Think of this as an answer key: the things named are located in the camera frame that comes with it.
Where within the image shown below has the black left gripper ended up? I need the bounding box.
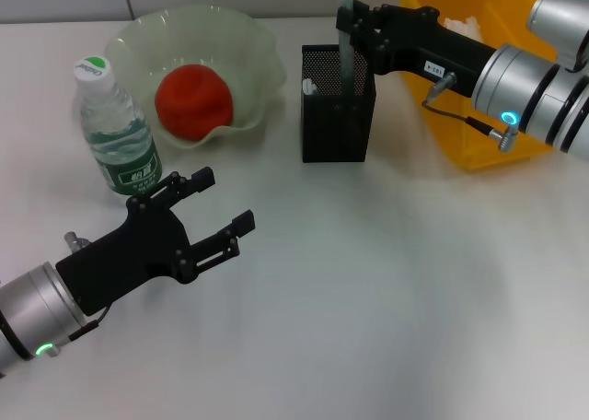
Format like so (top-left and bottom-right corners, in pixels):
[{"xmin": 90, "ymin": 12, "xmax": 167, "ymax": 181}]
[{"xmin": 54, "ymin": 166, "xmax": 257, "ymax": 318}]

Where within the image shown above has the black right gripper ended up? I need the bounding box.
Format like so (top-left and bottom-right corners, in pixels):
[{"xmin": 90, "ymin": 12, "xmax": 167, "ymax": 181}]
[{"xmin": 335, "ymin": 0, "xmax": 501, "ymax": 101}]

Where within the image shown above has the grey pen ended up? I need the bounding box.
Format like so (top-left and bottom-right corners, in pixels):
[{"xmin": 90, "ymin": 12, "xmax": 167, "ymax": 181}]
[{"xmin": 338, "ymin": 0, "xmax": 356, "ymax": 113}]

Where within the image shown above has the clear green-label water bottle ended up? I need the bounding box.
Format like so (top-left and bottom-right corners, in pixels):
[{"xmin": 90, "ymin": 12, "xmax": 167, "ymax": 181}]
[{"xmin": 72, "ymin": 55, "xmax": 167, "ymax": 209}]

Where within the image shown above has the white paper ball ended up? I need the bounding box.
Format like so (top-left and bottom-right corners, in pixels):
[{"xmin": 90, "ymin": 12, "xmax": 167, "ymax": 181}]
[{"xmin": 444, "ymin": 17, "xmax": 485, "ymax": 42}]

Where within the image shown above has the orange plush fruit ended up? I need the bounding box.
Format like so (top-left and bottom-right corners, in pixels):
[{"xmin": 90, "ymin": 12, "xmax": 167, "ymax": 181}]
[{"xmin": 154, "ymin": 64, "xmax": 235, "ymax": 140}]

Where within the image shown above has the black mesh pen holder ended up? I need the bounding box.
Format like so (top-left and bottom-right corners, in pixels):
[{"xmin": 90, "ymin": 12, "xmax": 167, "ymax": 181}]
[{"xmin": 301, "ymin": 43, "xmax": 377, "ymax": 164}]

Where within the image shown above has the pale green wavy fruit plate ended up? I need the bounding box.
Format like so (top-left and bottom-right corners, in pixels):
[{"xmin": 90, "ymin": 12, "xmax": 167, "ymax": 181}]
[{"xmin": 103, "ymin": 7, "xmax": 286, "ymax": 149}]

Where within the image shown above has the silver left flange plug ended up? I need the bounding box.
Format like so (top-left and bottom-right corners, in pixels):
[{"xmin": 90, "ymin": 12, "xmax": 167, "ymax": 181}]
[{"xmin": 64, "ymin": 230, "xmax": 91, "ymax": 252}]

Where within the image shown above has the yellow plastic bin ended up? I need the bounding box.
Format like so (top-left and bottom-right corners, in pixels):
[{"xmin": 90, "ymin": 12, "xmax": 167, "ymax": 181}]
[{"xmin": 398, "ymin": 0, "xmax": 589, "ymax": 172}]

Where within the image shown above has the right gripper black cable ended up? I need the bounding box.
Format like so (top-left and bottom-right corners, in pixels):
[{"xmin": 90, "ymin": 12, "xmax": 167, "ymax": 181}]
[{"xmin": 421, "ymin": 71, "xmax": 522, "ymax": 154}]

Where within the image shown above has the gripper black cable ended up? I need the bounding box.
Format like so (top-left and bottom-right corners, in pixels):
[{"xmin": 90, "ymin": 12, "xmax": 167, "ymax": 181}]
[
  {"xmin": 45, "ymin": 305, "xmax": 110, "ymax": 359},
  {"xmin": 421, "ymin": 71, "xmax": 522, "ymax": 154}
]

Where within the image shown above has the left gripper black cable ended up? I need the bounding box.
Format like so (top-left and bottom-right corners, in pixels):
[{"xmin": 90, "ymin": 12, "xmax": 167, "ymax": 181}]
[{"xmin": 45, "ymin": 305, "xmax": 110, "ymax": 359}]

